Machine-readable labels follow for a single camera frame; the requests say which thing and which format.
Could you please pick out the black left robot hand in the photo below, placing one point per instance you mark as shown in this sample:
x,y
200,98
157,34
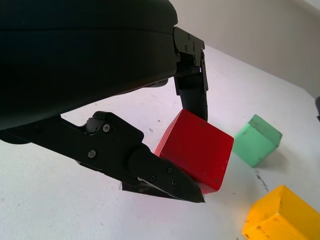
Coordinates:
x,y
75,55

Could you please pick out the red cube block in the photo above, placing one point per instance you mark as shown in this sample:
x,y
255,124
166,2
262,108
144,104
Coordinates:
x,y
197,150

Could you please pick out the green cube block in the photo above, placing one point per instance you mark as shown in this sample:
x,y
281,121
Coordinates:
x,y
255,145

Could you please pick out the yellow cube block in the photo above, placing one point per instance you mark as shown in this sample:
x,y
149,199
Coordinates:
x,y
282,215

